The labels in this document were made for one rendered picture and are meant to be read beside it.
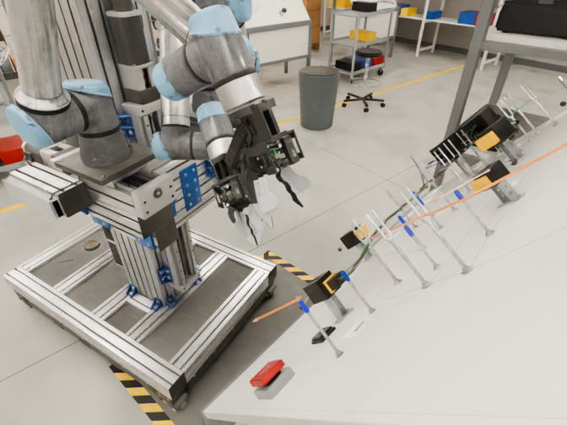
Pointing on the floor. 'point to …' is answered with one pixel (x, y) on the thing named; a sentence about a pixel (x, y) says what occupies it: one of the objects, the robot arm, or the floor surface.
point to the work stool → (365, 75)
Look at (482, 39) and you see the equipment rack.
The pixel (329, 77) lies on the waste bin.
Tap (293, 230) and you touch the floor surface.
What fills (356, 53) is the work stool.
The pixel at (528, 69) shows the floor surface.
